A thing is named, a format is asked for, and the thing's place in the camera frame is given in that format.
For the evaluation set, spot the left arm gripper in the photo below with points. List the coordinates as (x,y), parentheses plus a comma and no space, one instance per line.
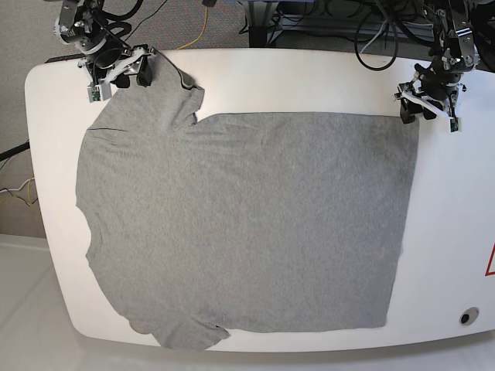
(429,93)

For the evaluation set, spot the black bar behind table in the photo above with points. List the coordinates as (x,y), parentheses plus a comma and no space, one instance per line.
(65,58)

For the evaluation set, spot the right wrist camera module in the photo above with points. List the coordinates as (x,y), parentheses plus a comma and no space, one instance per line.
(99,92)

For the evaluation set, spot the grey T-shirt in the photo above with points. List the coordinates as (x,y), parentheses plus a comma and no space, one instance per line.
(263,222)

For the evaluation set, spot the black table leg post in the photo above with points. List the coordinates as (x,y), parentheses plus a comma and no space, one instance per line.
(257,22)

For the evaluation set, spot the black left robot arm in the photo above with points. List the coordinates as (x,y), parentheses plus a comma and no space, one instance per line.
(453,48)

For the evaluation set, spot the left table cable grommet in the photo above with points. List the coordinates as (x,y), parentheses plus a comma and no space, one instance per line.
(137,329)

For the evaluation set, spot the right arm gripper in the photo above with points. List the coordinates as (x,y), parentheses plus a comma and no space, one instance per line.
(117,64)

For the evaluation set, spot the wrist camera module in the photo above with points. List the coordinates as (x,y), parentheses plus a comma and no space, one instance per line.
(99,92)
(454,124)

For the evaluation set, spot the right table cable grommet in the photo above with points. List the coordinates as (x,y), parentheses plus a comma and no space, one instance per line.
(469,316)

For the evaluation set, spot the red triangle warning sticker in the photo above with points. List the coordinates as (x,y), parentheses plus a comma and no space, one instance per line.
(490,269)

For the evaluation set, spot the table cable grommet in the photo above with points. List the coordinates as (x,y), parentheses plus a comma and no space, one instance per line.
(469,316)
(137,329)

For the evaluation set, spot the black rod at left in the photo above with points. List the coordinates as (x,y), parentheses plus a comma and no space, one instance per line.
(14,151)

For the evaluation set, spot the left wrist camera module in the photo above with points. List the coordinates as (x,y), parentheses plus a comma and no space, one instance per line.
(454,124)

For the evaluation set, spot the aluminium frame rail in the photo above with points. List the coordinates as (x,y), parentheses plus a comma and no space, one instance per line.
(348,27)

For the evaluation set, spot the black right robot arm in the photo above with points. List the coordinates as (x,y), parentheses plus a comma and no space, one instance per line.
(100,36)

